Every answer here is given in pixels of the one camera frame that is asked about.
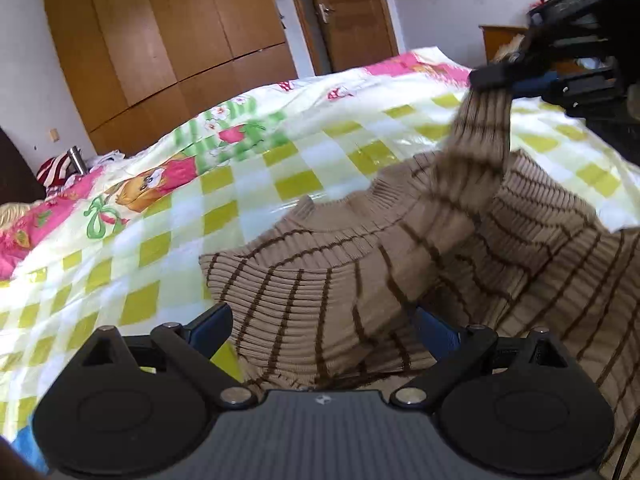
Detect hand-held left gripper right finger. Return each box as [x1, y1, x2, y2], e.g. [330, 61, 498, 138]
[390, 306, 571, 408]

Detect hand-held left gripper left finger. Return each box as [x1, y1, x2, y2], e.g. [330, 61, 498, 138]
[80, 302, 258, 408]

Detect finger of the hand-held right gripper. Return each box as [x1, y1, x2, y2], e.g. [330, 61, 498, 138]
[510, 60, 623, 113]
[469, 22, 613, 92]

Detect beige brown striped knit sweater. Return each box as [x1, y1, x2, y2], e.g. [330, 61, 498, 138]
[199, 87, 640, 480]

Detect wooden nightstand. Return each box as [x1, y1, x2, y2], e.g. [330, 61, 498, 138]
[479, 24, 601, 73]

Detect green checked cartoon print blanket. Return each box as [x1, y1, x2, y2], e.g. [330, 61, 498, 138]
[0, 47, 640, 461]

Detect brown wooden door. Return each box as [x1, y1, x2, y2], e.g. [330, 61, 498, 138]
[282, 0, 401, 78]

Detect red white striped cloth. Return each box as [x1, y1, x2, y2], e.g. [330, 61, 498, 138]
[36, 152, 81, 188]

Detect pale yellow fuzzy toy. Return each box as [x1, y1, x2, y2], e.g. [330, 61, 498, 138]
[0, 202, 43, 241]

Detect dark wooden headboard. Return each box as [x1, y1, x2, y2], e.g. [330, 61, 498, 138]
[0, 127, 46, 206]

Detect wooden wardrobe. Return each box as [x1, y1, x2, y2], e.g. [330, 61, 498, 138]
[39, 0, 298, 158]

